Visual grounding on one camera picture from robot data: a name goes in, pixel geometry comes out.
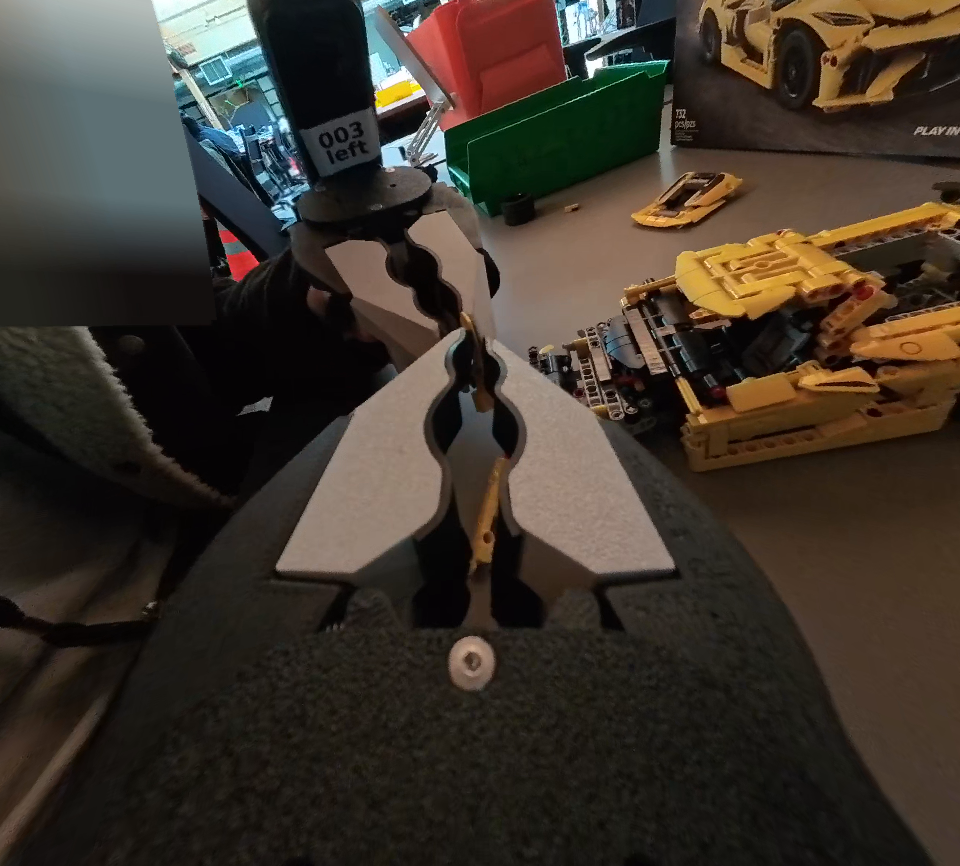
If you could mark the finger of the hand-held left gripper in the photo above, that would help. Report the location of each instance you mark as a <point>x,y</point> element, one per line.
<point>457,258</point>
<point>375,288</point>

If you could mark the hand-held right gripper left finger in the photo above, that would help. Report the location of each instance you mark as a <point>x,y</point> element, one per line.
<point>360,498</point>

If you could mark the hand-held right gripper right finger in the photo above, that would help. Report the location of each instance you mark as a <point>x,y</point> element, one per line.
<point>585,498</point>

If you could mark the yellow black brick subassembly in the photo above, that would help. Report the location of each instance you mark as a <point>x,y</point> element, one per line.
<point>487,513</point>

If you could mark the yellow brick car model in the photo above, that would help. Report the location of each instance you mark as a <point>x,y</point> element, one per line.
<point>765,356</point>

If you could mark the person's left forearm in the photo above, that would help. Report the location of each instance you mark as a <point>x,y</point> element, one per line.
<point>277,341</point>

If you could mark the white desk lamp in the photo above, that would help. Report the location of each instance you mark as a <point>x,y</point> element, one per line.
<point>416,63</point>

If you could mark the grey desk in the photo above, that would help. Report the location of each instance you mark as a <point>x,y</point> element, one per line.
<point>825,618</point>

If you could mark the person's left hand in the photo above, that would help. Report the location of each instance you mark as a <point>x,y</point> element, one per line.
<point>330,307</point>

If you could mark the black rubber tyre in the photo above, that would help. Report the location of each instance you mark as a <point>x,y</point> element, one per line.
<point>519,210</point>

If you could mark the black office chair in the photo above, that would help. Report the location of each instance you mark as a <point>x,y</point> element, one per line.
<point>240,183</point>

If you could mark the green plastic bin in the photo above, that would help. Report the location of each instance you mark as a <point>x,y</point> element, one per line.
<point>562,131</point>

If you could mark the red bag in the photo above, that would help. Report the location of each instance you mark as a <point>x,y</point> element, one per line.
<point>502,41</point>

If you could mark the yellow car roof section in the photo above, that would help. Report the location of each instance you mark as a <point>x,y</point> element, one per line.
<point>686,198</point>

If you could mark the person's fleece-collared jacket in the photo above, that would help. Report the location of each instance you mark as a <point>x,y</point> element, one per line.
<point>67,393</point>

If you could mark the person's light grey hoodie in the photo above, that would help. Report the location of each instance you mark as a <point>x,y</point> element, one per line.
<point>60,656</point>

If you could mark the toy car set box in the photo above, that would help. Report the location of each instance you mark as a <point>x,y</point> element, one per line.
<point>825,18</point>

